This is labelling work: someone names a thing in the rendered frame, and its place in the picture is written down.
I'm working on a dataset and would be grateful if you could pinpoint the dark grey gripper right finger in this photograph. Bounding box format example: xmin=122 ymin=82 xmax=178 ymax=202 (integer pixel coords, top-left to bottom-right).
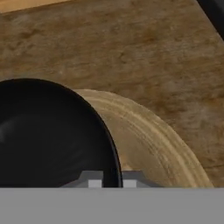
xmin=122 ymin=171 xmax=163 ymax=189

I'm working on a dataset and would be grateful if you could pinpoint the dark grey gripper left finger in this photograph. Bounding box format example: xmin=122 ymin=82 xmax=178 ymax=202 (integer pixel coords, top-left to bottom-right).
xmin=61 ymin=171 xmax=104 ymax=189

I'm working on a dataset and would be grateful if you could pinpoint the black bowl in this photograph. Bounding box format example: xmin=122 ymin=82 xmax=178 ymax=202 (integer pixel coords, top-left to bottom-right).
xmin=0 ymin=78 xmax=123 ymax=189

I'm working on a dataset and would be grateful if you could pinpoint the light wooden bowl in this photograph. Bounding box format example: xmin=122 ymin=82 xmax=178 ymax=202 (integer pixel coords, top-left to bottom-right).
xmin=73 ymin=88 xmax=214 ymax=189

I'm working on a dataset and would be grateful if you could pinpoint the black appliance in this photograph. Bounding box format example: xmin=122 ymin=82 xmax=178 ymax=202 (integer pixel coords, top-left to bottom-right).
xmin=197 ymin=0 xmax=224 ymax=40

